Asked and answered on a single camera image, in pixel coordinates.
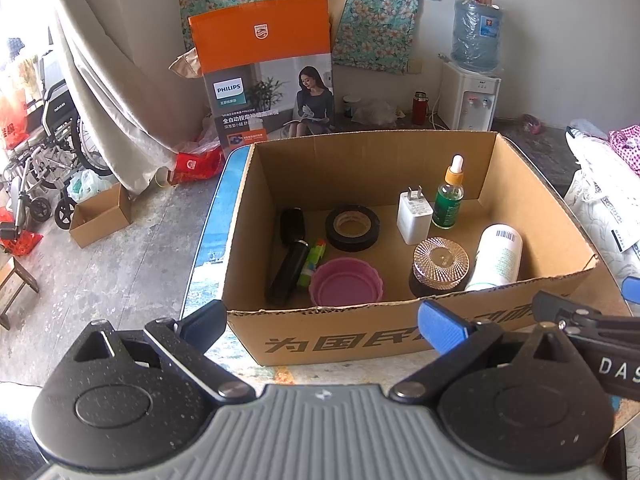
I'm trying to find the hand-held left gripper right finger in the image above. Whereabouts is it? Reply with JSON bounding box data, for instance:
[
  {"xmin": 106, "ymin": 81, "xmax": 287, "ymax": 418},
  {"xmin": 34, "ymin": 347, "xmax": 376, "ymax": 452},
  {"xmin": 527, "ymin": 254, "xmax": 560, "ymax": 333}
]
[{"xmin": 390, "ymin": 301, "xmax": 587, "ymax": 404}]

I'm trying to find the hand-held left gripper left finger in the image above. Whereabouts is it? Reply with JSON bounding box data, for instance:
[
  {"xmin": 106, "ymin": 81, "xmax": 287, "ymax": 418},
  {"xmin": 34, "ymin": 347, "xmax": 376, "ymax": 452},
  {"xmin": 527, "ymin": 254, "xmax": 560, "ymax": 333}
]
[{"xmin": 74, "ymin": 300, "xmax": 256, "ymax": 407}]

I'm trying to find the glass jar with ribbed lid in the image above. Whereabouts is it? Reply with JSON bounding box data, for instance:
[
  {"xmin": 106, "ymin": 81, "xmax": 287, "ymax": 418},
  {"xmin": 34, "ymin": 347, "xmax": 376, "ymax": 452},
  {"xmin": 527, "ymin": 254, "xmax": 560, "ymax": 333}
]
[{"xmin": 409, "ymin": 237, "xmax": 471, "ymax": 298}]

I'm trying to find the white cylindrical bottle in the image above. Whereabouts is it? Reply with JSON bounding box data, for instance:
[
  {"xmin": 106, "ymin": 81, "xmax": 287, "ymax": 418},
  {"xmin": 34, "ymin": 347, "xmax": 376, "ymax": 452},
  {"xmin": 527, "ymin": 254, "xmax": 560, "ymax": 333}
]
[{"xmin": 465, "ymin": 224, "xmax": 523, "ymax": 292}]

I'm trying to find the black cylinder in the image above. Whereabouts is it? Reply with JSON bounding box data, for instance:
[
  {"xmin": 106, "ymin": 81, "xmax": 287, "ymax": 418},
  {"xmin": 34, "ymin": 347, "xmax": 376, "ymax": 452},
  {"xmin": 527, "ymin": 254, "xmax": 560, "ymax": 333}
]
[{"xmin": 264, "ymin": 241, "xmax": 312, "ymax": 307}]

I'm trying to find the pink round lid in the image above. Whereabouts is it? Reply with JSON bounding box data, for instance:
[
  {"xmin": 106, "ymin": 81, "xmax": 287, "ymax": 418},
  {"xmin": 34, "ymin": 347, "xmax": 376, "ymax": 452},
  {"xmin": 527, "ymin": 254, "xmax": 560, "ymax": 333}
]
[{"xmin": 308, "ymin": 257, "xmax": 387, "ymax": 307}]

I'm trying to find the white plug charger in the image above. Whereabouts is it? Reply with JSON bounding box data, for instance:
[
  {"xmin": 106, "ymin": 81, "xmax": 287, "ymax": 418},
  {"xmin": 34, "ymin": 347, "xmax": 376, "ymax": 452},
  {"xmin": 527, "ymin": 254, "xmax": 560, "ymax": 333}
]
[{"xmin": 396, "ymin": 185, "xmax": 434, "ymax": 246}]

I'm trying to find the green dropper bottle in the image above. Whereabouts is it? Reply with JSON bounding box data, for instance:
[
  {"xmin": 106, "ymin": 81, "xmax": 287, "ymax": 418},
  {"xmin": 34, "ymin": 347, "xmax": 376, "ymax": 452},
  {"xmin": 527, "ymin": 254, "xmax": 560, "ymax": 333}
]
[{"xmin": 431, "ymin": 155, "xmax": 465, "ymax": 231}]

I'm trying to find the black tape roll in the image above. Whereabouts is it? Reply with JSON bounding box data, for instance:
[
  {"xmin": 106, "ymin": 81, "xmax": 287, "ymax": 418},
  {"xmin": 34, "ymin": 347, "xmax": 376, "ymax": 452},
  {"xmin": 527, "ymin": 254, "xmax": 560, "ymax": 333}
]
[{"xmin": 325, "ymin": 205, "xmax": 381, "ymax": 253}]

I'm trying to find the ocean print table mat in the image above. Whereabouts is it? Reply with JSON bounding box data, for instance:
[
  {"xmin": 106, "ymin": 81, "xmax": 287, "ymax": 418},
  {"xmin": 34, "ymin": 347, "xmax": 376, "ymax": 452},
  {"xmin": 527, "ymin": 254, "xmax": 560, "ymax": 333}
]
[{"xmin": 180, "ymin": 130, "xmax": 632, "ymax": 433}]

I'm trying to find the white printed bedding bag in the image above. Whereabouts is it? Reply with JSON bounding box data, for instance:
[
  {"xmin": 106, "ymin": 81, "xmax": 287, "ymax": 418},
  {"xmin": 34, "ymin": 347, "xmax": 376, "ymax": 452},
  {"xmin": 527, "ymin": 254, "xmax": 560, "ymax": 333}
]
[{"xmin": 565, "ymin": 119, "xmax": 640, "ymax": 281}]

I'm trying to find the pink patterned cloth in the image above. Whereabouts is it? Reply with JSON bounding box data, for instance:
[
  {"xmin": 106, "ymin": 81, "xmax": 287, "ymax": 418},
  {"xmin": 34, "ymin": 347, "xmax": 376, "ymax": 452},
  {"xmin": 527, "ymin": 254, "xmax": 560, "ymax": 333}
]
[{"xmin": 607, "ymin": 127, "xmax": 640, "ymax": 176}]

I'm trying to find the small cardboard box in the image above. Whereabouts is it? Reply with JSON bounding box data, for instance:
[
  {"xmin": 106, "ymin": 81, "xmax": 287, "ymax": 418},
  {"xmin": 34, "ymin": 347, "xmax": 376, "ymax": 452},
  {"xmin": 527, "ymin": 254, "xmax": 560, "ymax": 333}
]
[{"xmin": 69, "ymin": 182, "xmax": 133, "ymax": 248}]

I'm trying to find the red plastic bag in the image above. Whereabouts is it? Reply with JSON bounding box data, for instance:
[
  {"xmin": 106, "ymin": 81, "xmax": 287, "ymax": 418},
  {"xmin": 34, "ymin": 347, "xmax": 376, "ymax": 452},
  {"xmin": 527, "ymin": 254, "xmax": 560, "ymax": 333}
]
[{"xmin": 172, "ymin": 150, "xmax": 224, "ymax": 186}]

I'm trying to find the white green plastic bag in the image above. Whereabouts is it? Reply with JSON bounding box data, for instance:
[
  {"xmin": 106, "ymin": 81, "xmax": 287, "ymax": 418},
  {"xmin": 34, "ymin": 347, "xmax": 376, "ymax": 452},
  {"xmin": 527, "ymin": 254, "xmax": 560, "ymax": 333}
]
[{"xmin": 66, "ymin": 169, "xmax": 114, "ymax": 204}]

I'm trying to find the wooden stool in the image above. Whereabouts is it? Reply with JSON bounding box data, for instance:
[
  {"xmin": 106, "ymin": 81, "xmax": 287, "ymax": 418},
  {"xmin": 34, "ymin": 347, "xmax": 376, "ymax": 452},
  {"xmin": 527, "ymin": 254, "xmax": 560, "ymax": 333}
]
[{"xmin": 0, "ymin": 255, "xmax": 41, "ymax": 331}]

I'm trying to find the red mesh item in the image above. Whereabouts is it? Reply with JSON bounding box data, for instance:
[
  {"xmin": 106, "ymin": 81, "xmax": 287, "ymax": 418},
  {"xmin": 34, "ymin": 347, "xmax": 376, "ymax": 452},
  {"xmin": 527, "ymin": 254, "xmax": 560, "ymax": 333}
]
[{"xmin": 0, "ymin": 229, "xmax": 42, "ymax": 257}]

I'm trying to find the white water dispenser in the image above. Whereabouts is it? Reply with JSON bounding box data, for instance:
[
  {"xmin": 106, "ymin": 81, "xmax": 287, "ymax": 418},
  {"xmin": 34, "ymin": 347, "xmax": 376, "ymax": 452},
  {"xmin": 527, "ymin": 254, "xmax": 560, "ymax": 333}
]
[{"xmin": 440, "ymin": 60, "xmax": 502, "ymax": 133}]

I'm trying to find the clear plastic bag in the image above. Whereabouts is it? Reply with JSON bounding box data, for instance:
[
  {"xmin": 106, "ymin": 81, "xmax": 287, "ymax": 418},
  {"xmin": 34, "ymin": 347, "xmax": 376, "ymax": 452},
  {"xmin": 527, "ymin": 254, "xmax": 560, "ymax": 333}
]
[{"xmin": 350, "ymin": 99, "xmax": 399, "ymax": 127}]

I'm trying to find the wheelchair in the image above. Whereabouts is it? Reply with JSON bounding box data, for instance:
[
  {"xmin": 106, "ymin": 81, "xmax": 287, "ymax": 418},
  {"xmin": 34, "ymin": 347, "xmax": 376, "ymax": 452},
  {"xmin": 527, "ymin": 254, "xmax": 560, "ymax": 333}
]
[{"xmin": 0, "ymin": 77, "xmax": 113, "ymax": 231}]

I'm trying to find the brown paper bag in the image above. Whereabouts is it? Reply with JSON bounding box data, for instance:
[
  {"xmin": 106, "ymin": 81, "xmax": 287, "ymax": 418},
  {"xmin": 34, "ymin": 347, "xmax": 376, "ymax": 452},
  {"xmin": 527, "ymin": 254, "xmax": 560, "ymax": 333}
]
[{"xmin": 169, "ymin": 47, "xmax": 206, "ymax": 79}]

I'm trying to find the beige curtain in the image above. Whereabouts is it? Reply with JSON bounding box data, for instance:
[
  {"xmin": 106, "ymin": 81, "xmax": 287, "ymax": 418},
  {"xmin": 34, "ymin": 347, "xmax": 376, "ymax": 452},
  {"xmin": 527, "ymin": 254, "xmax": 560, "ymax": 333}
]
[{"xmin": 42, "ymin": 0, "xmax": 196, "ymax": 193}]

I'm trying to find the orange red hanging bag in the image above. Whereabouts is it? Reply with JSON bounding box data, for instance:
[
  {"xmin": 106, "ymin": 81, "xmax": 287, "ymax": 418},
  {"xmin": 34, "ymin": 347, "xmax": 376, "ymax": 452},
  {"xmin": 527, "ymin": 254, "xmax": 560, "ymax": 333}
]
[{"xmin": 0, "ymin": 85, "xmax": 27, "ymax": 152}]

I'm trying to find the blue water jug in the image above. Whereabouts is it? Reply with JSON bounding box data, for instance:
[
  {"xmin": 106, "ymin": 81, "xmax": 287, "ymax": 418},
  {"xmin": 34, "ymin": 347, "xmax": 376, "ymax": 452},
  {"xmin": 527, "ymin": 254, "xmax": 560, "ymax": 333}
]
[{"xmin": 451, "ymin": 0, "xmax": 503, "ymax": 73}]

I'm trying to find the orange printed appliance box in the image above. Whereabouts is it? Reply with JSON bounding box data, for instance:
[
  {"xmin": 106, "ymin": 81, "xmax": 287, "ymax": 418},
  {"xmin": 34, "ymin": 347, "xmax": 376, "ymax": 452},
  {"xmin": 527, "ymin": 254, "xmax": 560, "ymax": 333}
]
[{"xmin": 188, "ymin": 0, "xmax": 348, "ymax": 158}]

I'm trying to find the teal floral cloth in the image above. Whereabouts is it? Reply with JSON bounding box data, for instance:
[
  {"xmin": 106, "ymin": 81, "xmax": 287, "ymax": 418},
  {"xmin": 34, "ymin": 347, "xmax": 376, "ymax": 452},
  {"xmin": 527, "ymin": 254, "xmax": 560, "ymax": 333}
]
[{"xmin": 177, "ymin": 0, "xmax": 443, "ymax": 76}]

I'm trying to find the white power cable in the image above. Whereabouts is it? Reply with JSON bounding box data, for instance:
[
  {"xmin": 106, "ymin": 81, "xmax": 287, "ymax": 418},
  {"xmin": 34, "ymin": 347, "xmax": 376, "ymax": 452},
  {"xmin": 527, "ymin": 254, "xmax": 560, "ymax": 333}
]
[{"xmin": 427, "ymin": 52, "xmax": 449, "ymax": 132}]

